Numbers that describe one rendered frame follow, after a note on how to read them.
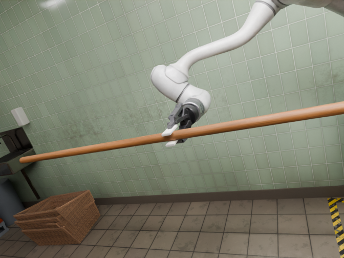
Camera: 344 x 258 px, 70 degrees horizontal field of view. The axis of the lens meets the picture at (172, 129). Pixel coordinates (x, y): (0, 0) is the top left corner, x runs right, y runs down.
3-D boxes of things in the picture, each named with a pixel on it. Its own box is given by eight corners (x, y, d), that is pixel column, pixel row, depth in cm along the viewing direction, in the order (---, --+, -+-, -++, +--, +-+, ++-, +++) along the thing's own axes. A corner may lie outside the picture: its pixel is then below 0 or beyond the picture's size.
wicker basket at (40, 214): (69, 234, 228) (56, 210, 220) (25, 238, 246) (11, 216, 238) (95, 200, 272) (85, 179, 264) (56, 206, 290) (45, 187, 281)
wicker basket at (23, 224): (69, 241, 228) (56, 217, 220) (26, 244, 247) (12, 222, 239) (97, 206, 272) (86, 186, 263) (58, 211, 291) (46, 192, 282)
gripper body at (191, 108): (195, 101, 94) (188, 109, 86) (201, 121, 96) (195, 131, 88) (177, 105, 97) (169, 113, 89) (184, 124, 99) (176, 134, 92)
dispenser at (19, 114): (30, 122, 283) (21, 106, 277) (23, 125, 275) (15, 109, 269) (25, 123, 287) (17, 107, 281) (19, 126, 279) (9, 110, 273)
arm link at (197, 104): (207, 116, 101) (203, 122, 96) (187, 120, 105) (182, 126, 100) (200, 95, 98) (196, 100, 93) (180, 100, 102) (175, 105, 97)
